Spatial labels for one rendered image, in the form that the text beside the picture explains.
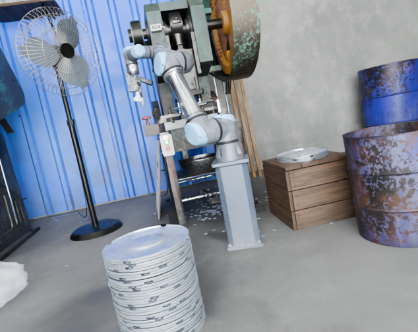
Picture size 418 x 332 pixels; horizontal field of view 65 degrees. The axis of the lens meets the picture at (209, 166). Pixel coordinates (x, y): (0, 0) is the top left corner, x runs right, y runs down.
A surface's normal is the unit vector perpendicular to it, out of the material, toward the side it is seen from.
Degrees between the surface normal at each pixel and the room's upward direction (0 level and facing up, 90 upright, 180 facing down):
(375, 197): 92
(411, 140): 92
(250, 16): 104
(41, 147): 90
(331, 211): 90
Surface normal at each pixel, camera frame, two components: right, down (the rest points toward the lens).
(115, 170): 0.18, 0.11
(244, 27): 0.23, 0.47
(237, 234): -0.09, 0.15
